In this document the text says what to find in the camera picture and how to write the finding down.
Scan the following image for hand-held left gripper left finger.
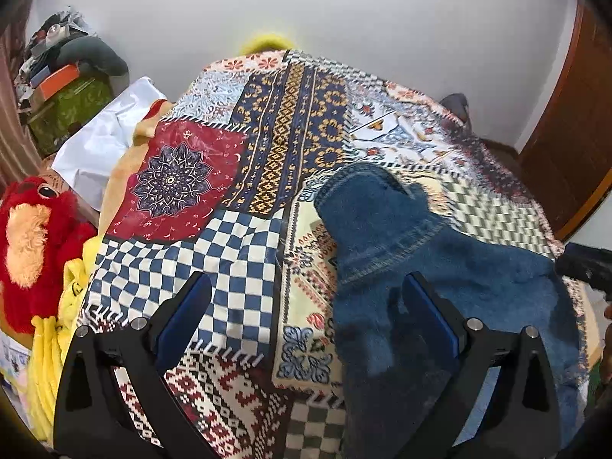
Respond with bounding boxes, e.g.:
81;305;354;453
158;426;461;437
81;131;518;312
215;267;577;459
52;272;213;459

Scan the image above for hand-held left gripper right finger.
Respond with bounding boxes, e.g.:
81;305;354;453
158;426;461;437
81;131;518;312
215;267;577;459
402;272;560;459

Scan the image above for blue denim jeans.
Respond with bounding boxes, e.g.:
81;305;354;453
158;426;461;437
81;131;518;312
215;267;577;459
313;163;591;459

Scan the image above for patchwork patterned bedspread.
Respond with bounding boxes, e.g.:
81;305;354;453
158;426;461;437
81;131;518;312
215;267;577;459
76;48;594;459

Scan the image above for brown wooden door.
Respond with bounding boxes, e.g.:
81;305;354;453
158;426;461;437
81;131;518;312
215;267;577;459
519;0;612;244

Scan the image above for red plush toy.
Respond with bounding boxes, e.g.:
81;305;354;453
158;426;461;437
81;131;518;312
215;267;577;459
0;176;99;335

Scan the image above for white printed box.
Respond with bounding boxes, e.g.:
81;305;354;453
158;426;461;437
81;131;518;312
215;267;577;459
0;330;34;393

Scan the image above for white sheet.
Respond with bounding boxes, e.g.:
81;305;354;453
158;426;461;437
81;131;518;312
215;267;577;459
50;76;163;213

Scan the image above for grey cushion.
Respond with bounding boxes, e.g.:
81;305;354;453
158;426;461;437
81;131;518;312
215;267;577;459
439;93;472;127

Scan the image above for green patterned box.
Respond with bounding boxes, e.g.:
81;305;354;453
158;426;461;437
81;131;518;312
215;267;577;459
26;76;116;156

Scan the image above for striped brown curtain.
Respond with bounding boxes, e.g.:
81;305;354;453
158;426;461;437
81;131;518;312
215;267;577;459
0;5;44;197

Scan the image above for orange box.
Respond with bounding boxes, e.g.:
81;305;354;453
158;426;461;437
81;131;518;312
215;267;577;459
38;64;81;101

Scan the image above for dark green pillow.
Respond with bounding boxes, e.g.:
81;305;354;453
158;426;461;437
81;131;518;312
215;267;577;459
55;37;130;77

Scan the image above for yellow fluffy plush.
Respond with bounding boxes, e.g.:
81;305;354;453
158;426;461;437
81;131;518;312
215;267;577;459
239;33;290;55

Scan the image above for pile of assorted clutter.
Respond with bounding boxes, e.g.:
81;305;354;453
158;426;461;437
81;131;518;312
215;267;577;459
14;7;87;106

